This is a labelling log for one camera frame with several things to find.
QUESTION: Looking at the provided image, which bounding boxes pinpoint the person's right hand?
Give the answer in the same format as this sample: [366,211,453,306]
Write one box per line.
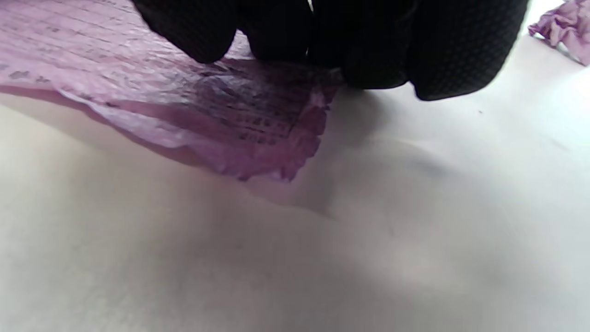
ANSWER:
[131,0,531,101]

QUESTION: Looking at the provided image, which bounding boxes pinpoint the pink paper invoice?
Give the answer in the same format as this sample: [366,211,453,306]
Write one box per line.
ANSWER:
[0,0,344,181]
[528,0,590,66]

